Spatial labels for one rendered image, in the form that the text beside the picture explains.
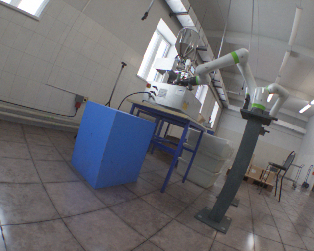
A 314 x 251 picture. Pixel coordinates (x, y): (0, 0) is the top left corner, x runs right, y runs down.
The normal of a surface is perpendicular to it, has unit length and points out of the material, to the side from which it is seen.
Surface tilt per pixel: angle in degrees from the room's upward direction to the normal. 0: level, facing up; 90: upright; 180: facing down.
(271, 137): 90
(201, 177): 96
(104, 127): 90
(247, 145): 90
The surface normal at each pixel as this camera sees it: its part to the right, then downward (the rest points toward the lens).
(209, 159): -0.66, -0.10
